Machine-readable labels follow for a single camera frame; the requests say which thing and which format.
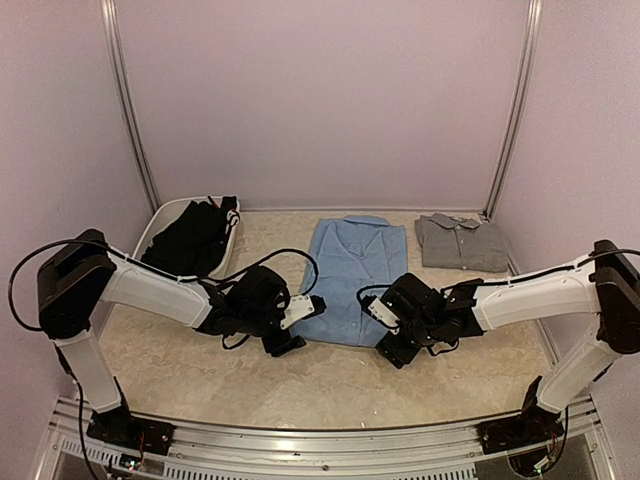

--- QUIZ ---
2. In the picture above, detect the light blue long sleeve shirt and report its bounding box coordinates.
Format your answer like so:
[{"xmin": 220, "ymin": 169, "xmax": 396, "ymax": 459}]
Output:
[{"xmin": 292, "ymin": 216, "xmax": 408, "ymax": 348}]

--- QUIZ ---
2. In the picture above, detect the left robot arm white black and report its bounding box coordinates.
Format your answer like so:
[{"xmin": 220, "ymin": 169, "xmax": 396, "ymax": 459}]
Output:
[{"xmin": 37, "ymin": 229, "xmax": 326, "ymax": 456}]

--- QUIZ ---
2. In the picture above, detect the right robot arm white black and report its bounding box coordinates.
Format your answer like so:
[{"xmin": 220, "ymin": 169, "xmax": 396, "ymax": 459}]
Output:
[{"xmin": 357, "ymin": 240, "xmax": 639, "ymax": 454}]

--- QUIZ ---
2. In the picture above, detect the folded grey button shirt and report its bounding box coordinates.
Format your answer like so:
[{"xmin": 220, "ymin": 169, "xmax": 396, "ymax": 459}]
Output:
[{"xmin": 414, "ymin": 213, "xmax": 508, "ymax": 273}]

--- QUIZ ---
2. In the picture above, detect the black garment in basket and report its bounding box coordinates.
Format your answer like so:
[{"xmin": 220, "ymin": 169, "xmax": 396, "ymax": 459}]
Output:
[{"xmin": 140, "ymin": 196, "xmax": 238, "ymax": 276}]

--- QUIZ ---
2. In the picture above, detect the white plastic laundry basket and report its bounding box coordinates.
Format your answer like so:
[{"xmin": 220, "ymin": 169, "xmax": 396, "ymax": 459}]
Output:
[{"xmin": 131, "ymin": 196, "xmax": 241, "ymax": 279}]

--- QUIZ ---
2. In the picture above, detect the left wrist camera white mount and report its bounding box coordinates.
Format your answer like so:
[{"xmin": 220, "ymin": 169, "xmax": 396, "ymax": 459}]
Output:
[{"xmin": 280, "ymin": 295, "xmax": 326, "ymax": 330}]

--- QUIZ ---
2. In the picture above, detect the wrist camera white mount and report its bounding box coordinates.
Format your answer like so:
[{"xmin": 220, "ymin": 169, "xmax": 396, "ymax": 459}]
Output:
[
  {"xmin": 365, "ymin": 297, "xmax": 400, "ymax": 334},
  {"xmin": 280, "ymin": 295, "xmax": 326, "ymax": 330}
]

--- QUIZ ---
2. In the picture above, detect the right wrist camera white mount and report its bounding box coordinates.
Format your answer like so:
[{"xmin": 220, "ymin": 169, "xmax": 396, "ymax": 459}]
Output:
[{"xmin": 365, "ymin": 297, "xmax": 400, "ymax": 334}]

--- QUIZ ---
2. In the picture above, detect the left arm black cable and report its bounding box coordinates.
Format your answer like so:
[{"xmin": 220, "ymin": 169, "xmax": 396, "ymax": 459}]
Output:
[{"xmin": 8, "ymin": 239, "xmax": 321, "ymax": 334}]

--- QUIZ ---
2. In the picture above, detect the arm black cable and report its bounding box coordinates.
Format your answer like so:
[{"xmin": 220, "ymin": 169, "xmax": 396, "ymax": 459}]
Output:
[
  {"xmin": 355, "ymin": 252, "xmax": 621, "ymax": 311},
  {"xmin": 8, "ymin": 239, "xmax": 321, "ymax": 334}
]

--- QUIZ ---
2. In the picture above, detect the front aluminium frame rail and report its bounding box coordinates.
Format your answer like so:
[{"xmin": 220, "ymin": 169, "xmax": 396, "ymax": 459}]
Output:
[{"xmin": 27, "ymin": 396, "xmax": 622, "ymax": 479}]

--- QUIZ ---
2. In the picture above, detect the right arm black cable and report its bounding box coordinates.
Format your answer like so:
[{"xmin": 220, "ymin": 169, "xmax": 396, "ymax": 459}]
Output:
[{"xmin": 355, "ymin": 252, "xmax": 621, "ymax": 311}]

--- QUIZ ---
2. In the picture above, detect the right aluminium corner post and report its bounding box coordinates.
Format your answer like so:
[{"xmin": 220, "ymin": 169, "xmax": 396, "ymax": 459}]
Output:
[{"xmin": 482, "ymin": 0, "xmax": 543, "ymax": 222}]

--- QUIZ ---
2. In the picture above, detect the aluminium corner post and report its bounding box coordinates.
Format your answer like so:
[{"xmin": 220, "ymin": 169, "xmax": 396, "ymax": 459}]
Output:
[
  {"xmin": 482, "ymin": 0, "xmax": 543, "ymax": 222},
  {"xmin": 100, "ymin": 0, "xmax": 160, "ymax": 213}
]

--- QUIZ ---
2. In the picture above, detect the left aluminium corner post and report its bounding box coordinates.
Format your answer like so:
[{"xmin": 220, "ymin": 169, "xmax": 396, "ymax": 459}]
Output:
[{"xmin": 100, "ymin": 0, "xmax": 160, "ymax": 213}]

